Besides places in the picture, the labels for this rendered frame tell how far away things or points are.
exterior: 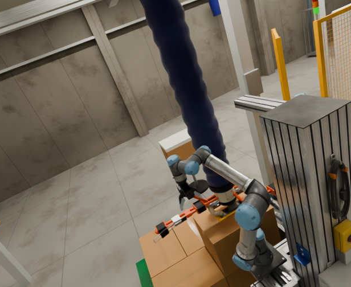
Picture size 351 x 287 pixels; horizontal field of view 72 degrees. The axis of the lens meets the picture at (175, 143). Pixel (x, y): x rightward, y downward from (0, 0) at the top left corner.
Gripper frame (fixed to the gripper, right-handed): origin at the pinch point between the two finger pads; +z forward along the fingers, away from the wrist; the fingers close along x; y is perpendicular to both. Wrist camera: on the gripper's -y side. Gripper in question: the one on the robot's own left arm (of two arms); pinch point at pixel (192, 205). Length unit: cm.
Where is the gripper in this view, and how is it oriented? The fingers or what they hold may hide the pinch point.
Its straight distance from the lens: 157.0
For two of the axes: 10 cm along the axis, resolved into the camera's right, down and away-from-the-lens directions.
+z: 3.4, 8.5, 4.0
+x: -8.7, 4.4, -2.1
